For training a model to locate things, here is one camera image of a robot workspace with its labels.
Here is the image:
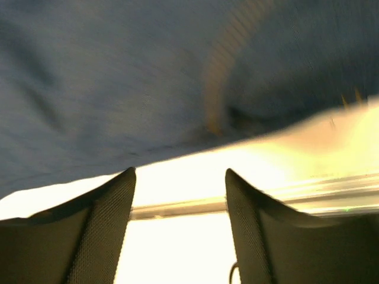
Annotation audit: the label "aluminium frame rail front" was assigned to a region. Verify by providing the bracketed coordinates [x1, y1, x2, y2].
[130, 173, 379, 221]

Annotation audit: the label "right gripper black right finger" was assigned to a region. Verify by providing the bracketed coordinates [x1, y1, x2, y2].
[225, 169, 378, 283]

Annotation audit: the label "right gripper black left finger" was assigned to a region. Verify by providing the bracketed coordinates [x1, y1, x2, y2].
[1, 167, 136, 283]

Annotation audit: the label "dark blue denim trousers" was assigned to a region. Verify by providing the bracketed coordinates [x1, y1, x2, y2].
[1, 1, 378, 197]

